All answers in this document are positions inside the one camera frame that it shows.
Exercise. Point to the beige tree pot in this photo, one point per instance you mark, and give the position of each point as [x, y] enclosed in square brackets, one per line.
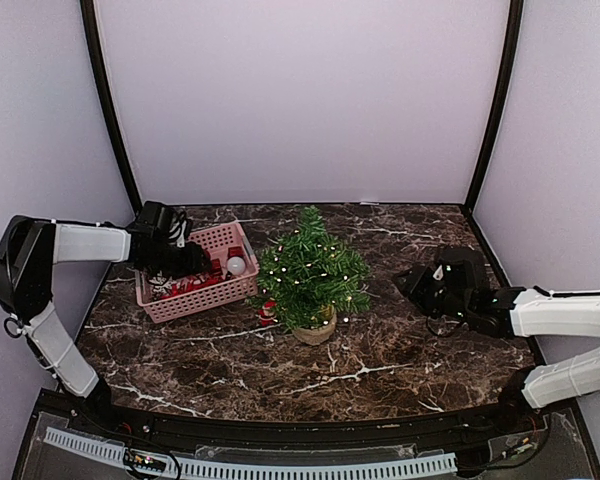
[319, 333]

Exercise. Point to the white ball ornament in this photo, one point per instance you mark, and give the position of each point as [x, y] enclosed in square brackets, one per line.
[236, 265]

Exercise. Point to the pink plastic basket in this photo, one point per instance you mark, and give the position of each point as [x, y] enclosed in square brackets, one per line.
[197, 293]

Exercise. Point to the white snowflake ornament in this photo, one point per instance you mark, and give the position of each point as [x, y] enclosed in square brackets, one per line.
[160, 287]

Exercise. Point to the red santa ornament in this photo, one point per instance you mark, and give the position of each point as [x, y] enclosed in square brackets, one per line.
[266, 314]

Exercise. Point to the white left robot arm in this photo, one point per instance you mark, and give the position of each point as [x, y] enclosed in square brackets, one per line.
[29, 250]

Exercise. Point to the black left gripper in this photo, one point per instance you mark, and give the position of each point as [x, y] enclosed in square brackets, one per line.
[192, 261]

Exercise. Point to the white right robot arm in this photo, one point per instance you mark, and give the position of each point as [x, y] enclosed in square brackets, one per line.
[540, 312]

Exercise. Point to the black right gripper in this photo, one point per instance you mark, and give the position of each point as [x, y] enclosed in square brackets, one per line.
[415, 286]

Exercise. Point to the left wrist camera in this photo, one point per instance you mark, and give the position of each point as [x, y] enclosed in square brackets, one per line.
[179, 230]

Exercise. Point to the small green christmas tree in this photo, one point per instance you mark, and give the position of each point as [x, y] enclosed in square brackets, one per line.
[309, 269]

